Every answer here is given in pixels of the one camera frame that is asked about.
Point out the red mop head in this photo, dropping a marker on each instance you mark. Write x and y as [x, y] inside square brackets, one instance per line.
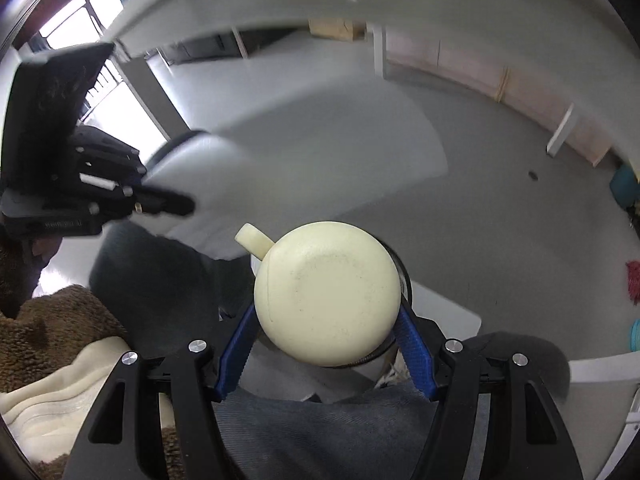
[633, 282]

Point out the long wooden bench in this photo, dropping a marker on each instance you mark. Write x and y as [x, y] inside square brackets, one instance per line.
[475, 75]

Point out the teal and yellow bag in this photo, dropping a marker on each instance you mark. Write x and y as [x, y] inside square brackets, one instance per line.
[626, 189]

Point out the cream round teapot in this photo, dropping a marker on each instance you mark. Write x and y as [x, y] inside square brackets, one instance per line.
[325, 290]

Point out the white flat board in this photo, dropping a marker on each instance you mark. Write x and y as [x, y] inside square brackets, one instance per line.
[445, 312]

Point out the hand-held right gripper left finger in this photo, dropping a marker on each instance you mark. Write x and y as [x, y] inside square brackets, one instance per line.
[235, 355]

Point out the person's shoe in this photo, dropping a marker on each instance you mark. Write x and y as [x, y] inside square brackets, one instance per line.
[395, 375]

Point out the person's left hand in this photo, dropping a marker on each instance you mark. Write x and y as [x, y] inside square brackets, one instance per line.
[44, 250]

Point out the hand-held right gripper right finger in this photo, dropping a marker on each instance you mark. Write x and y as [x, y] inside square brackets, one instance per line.
[415, 355]

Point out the person's left leg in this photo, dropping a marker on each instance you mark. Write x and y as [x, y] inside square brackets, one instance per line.
[150, 275]

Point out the brown cardboard box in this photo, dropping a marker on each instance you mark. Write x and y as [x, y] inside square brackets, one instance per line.
[335, 29]

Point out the teal round container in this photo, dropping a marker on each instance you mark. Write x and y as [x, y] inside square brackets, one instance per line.
[636, 336]

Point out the window with railing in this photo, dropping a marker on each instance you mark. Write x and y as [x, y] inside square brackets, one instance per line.
[65, 20]

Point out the brown fuzzy jacket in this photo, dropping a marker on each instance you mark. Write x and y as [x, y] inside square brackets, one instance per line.
[60, 320]

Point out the cream fleece cloth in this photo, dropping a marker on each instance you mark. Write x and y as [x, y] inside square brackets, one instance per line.
[65, 400]

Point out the person's left forearm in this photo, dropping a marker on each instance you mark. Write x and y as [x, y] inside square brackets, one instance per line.
[12, 290]

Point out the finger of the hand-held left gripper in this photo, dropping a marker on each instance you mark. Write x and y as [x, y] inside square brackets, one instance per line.
[165, 202]

